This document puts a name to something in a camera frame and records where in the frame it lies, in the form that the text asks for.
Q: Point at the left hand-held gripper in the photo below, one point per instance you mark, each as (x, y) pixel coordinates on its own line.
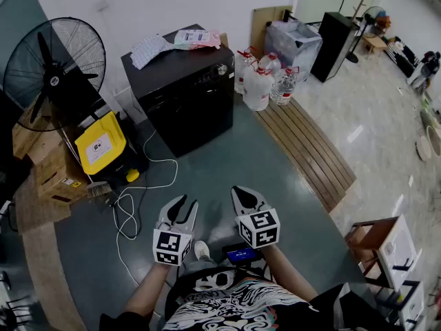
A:
(170, 245)

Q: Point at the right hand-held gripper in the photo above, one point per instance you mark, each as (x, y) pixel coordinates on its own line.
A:
(258, 228)

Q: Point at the person's left forearm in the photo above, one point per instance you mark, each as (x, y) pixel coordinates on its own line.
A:
(148, 288)

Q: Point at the person's right forearm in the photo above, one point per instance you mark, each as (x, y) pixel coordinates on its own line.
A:
(289, 274)

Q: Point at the black washing machine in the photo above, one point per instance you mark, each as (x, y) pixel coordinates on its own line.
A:
(193, 78)

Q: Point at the person's white shoe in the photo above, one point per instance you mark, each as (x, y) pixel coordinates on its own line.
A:
(202, 250)

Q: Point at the black device with blue screen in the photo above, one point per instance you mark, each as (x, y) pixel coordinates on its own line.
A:
(241, 253)

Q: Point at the person's grey jeans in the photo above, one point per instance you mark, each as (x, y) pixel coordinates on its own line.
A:
(205, 264)

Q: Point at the wooden slatted platform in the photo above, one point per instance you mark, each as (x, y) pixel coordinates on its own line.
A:
(306, 150)

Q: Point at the grey broom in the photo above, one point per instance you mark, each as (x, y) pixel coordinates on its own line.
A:
(98, 189)

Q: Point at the person's black printed shirt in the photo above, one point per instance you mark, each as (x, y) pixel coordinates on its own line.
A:
(241, 305)

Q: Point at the yellow and black floor sweeper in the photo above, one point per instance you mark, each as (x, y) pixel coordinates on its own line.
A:
(100, 143)

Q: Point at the frosted white water bottle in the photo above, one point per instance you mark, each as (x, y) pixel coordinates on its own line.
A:
(256, 88)

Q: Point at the plastic-wrapped grey box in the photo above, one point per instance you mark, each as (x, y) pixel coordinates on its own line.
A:
(293, 47)

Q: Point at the white flat panel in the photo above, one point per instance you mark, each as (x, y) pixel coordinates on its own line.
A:
(399, 250)

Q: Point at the checked cloth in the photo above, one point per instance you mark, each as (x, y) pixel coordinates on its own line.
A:
(150, 48)

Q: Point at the pink and green packet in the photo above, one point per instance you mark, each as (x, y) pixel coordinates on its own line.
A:
(196, 38)

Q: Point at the black cabinet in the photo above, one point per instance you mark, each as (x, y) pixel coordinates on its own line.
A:
(334, 43)

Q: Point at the cardboard sheet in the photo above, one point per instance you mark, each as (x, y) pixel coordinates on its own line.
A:
(262, 21)

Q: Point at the round white stool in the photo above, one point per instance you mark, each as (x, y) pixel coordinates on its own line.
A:
(424, 148)

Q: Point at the large black standing fan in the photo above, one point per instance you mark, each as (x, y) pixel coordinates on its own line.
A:
(51, 78)

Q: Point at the small wooden table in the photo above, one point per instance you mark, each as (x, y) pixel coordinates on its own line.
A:
(375, 43)

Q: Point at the black striped rug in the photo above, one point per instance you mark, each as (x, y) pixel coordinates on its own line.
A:
(403, 55)

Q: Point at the small black standing fan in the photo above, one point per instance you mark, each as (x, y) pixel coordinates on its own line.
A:
(373, 14)

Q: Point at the wooden coat rack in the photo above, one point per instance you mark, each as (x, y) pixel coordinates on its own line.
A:
(360, 2)

